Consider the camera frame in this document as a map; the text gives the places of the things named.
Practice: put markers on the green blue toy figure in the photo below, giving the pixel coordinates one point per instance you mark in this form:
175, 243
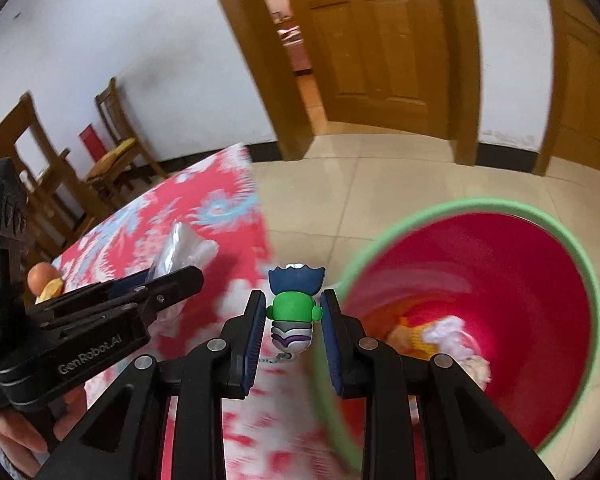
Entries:
292, 307

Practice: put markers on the wooden chair with cushion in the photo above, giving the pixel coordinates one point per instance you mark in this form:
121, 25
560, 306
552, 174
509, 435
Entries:
112, 110

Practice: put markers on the white tissue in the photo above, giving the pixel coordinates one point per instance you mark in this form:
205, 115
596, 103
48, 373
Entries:
477, 370

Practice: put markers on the dark wooden chair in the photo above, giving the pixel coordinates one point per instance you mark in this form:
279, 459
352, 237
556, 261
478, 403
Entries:
30, 125

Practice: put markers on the yellow banana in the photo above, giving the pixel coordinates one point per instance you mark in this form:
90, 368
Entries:
52, 290

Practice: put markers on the red apple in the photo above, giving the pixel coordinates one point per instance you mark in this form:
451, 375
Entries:
41, 275

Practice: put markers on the red floral tablecloth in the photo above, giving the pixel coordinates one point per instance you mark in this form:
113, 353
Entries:
130, 240

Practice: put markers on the clear plastic bag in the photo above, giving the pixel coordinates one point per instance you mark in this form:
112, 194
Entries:
185, 250

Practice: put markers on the red flat board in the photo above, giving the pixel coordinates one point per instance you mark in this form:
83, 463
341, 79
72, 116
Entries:
91, 142

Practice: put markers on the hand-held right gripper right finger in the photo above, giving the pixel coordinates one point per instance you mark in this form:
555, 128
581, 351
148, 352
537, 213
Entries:
332, 355

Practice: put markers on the person's left hand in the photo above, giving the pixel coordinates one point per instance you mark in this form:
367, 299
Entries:
15, 435

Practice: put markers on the panelled wooden door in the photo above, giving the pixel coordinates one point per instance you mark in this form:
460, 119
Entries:
380, 35
585, 60

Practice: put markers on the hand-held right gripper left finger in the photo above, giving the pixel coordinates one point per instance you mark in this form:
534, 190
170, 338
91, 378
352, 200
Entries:
252, 342

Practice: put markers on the red bin with green rim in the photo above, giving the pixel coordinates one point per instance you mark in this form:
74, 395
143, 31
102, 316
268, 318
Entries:
505, 270

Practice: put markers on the yellow seat cushion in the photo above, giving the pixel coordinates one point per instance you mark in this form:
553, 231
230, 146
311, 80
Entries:
110, 157

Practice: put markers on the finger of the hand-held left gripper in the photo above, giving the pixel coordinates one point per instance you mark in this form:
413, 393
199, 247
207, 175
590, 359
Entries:
130, 281
175, 285

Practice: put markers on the wooden door frame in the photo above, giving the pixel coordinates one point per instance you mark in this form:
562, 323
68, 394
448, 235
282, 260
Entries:
250, 35

